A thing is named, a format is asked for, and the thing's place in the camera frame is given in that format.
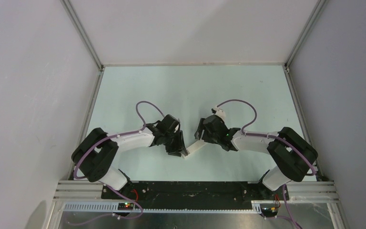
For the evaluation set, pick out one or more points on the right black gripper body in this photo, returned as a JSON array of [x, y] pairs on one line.
[[207, 137]]

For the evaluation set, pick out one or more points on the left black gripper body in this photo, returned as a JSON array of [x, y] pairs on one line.
[[173, 144]]

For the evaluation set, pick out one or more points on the white remote control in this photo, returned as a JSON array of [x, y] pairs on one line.
[[196, 146]]

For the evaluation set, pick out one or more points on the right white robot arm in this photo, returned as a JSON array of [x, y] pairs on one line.
[[293, 156]]

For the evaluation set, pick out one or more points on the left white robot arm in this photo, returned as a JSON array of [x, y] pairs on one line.
[[95, 154]]

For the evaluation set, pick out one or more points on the left electronics board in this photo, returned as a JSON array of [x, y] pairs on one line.
[[125, 206]]

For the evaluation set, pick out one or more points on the electronics board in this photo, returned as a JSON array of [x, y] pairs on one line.
[[269, 211], [125, 206]]

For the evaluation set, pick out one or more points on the right electronics board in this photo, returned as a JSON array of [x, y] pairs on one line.
[[269, 211]]

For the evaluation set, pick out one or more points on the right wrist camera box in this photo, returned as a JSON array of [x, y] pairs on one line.
[[219, 112]]

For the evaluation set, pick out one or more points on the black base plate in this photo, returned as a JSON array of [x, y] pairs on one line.
[[196, 195]]

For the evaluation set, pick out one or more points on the aluminium frame rail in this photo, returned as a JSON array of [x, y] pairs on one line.
[[96, 197]]

